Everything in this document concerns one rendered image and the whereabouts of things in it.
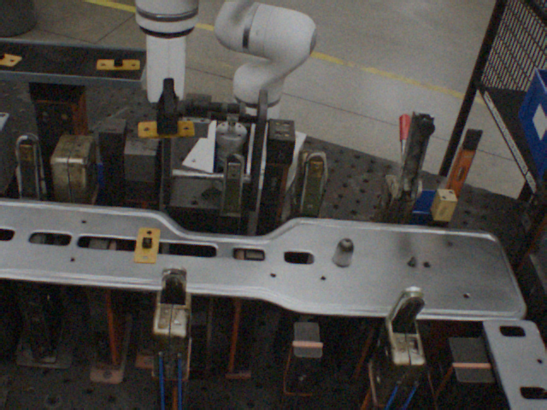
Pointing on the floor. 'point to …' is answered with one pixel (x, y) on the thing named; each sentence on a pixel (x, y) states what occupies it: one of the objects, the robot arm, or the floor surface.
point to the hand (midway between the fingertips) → (167, 116)
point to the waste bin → (16, 17)
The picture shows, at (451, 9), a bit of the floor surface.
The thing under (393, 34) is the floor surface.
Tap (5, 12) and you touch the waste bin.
